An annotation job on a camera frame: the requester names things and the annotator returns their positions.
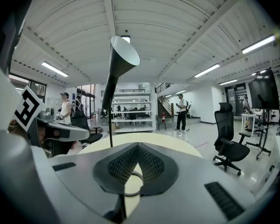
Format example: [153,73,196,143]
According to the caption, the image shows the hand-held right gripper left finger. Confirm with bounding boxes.
[49,142,140,224]

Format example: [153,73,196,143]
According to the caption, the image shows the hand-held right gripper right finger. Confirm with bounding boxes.
[128,142,256,224]

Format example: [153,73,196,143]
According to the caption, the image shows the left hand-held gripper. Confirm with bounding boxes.
[14,85,90,158]

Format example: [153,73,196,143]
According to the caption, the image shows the black desk lamp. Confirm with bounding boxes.
[101,35,144,220]

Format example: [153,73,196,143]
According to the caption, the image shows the black high-back office chair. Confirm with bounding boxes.
[213,102,251,176]

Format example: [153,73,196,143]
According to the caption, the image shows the grey chair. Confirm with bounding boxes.
[155,114,168,132]

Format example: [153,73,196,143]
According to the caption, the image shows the long ceiling light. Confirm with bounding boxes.
[194,63,221,78]
[41,61,69,77]
[219,79,238,86]
[241,35,277,55]

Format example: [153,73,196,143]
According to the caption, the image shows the white shelving unit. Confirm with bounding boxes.
[111,91,155,133]

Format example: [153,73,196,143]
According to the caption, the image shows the wooden staircase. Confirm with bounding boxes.
[157,95,176,121]

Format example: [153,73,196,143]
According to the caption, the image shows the white table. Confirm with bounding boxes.
[241,112,258,137]

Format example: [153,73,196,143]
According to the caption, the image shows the black screen on stand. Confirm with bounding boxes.
[245,66,280,161]

